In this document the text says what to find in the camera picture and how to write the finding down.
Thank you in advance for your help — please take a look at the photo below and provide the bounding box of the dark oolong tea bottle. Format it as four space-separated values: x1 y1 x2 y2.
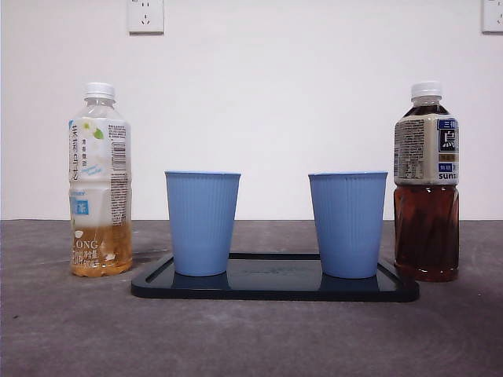
392 80 461 283

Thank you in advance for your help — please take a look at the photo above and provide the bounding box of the dark rectangular tray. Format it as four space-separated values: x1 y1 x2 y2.
130 252 420 302

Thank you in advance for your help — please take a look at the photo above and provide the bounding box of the pale jasmine tea bottle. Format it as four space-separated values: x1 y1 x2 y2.
68 82 134 278

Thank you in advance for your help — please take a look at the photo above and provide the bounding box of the blue ribbed plastic cup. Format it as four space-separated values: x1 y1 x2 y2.
163 170 241 277
307 170 390 279

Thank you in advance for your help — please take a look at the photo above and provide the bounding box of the white wall socket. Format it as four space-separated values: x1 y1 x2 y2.
481 0 503 34
126 0 165 35

